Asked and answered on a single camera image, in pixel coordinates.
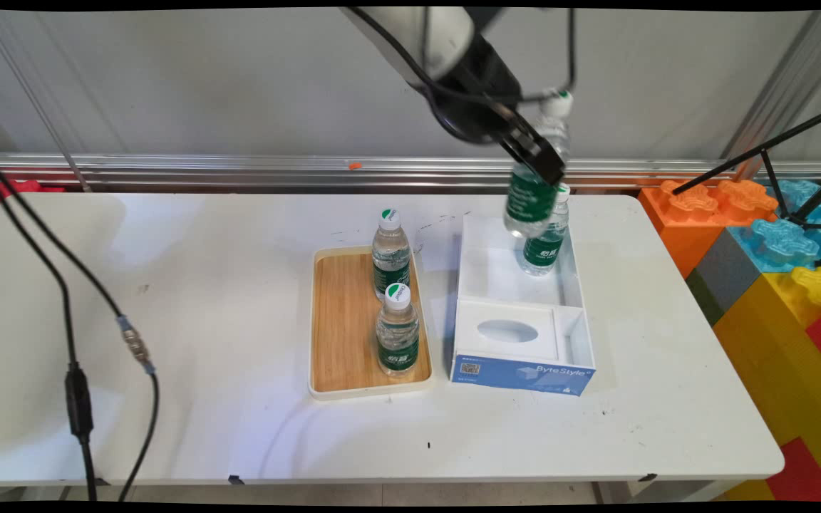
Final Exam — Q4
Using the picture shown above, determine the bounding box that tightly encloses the green label water bottle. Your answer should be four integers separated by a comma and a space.
502, 88, 574, 240
372, 208, 412, 302
520, 182, 572, 277
376, 283, 420, 377

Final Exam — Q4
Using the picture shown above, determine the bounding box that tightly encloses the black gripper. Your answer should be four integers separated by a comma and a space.
430, 31, 567, 188

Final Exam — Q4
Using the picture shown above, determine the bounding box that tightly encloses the orange foam block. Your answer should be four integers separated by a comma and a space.
637, 179, 779, 280

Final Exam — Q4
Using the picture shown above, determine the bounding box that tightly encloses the black cable with metal connector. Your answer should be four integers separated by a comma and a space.
0, 147, 160, 503

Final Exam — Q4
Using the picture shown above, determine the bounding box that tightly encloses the grey foam block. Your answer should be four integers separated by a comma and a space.
684, 228, 763, 327

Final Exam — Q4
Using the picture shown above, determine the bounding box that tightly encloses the red foam mat piece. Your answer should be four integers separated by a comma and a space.
0, 178, 65, 226

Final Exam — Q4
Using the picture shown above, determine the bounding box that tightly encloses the light blue foam block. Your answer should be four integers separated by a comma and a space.
727, 181, 821, 276

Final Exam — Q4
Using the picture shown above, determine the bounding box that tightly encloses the white and blue cardboard box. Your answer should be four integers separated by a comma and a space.
450, 214, 597, 397

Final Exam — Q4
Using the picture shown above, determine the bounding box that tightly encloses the aluminium frame post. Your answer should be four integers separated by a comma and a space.
720, 10, 821, 180

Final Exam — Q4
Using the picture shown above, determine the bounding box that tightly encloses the thin aluminium wall strip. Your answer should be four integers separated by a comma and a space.
0, 10, 93, 193

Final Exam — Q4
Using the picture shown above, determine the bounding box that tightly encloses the aluminium rail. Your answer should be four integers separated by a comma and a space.
0, 152, 821, 196

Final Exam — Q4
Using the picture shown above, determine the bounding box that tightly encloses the wooden tray with cream rim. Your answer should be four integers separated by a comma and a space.
309, 247, 435, 400

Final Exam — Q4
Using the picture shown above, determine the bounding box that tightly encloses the black cable with black plug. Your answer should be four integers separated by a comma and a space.
0, 162, 99, 503

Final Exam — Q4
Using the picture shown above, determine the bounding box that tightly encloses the black tripod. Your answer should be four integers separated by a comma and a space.
671, 103, 821, 233

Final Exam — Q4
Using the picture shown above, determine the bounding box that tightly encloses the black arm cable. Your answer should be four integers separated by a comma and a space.
343, 7, 577, 145

